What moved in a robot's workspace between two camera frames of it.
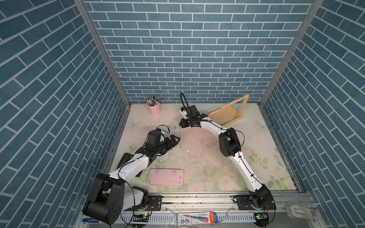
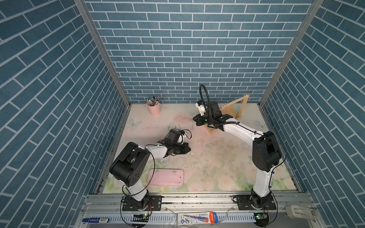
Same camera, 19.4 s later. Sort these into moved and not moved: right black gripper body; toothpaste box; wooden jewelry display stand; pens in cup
Moved: right black gripper body
Not moved: toothpaste box; pens in cup; wooden jewelry display stand
